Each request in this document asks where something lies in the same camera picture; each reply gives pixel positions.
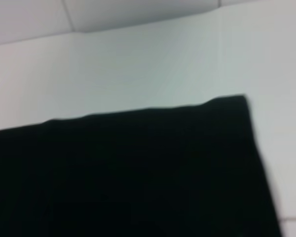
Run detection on black t-shirt with FREE print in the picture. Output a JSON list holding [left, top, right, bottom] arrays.
[[0, 93, 284, 237]]

